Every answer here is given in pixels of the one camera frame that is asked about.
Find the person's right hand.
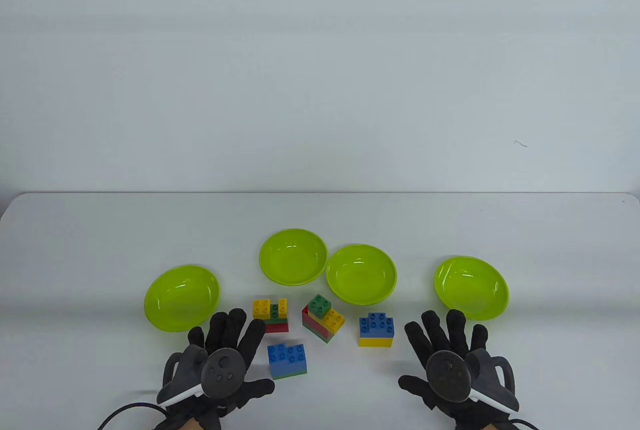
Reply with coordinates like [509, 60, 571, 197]
[398, 309, 518, 430]

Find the person's left hand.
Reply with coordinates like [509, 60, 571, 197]
[159, 308, 276, 430]

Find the long blue toy brick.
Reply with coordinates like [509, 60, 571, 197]
[270, 344, 308, 375]
[359, 318, 395, 338]

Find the lime green plastic bowl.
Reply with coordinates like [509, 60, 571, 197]
[144, 264, 221, 334]
[326, 244, 398, 306]
[433, 256, 510, 321]
[259, 228, 329, 286]

